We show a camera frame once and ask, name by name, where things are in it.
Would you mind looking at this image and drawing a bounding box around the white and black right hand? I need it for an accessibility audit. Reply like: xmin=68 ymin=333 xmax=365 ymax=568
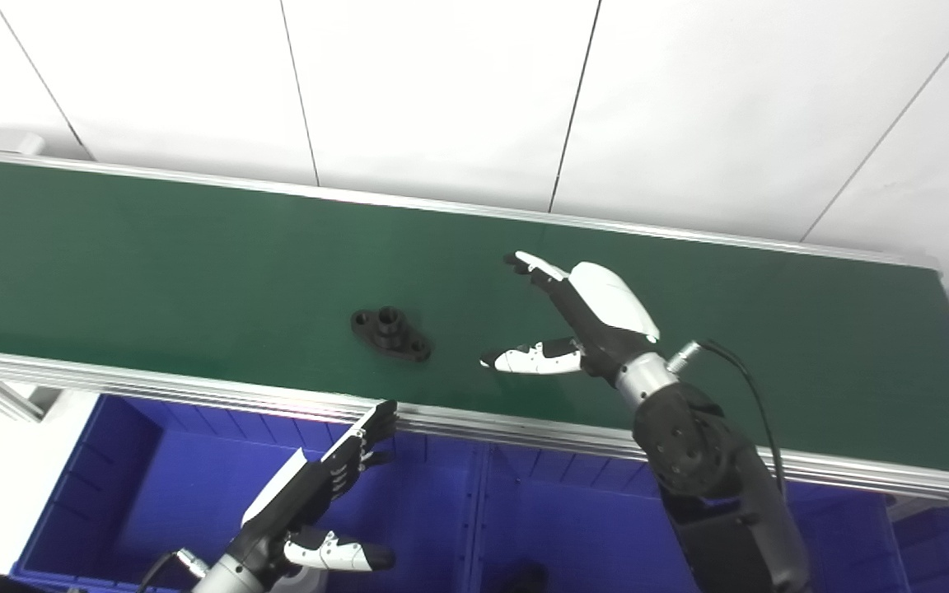
xmin=480 ymin=250 xmax=662 ymax=386

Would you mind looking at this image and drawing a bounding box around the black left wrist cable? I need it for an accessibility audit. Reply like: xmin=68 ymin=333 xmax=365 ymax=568
xmin=138 ymin=548 xmax=212 ymax=593

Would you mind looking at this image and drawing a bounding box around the aluminium conveyor support leg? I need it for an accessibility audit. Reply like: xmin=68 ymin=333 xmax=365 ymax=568
xmin=0 ymin=375 xmax=59 ymax=423

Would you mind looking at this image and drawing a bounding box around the black flanged part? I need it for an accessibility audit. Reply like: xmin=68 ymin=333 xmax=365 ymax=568
xmin=487 ymin=560 xmax=549 ymax=593
xmin=350 ymin=306 xmax=432 ymax=364

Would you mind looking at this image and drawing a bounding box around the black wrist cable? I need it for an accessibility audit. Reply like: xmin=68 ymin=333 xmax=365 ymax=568
xmin=138 ymin=548 xmax=212 ymax=593
xmin=666 ymin=339 xmax=787 ymax=499

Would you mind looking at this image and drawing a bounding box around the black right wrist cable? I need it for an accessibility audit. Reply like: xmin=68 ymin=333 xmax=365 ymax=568
xmin=666 ymin=339 xmax=787 ymax=499

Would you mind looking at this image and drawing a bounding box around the green conveyor belt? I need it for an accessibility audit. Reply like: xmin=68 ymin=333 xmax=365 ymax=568
xmin=0 ymin=156 xmax=949 ymax=480
xmin=0 ymin=147 xmax=949 ymax=511

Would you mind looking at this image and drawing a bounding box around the white cylindrical part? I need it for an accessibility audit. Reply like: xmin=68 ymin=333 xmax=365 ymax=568
xmin=275 ymin=568 xmax=329 ymax=593

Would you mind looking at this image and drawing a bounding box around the white and black left hand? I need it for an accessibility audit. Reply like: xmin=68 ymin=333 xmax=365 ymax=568
xmin=227 ymin=400 xmax=399 ymax=577

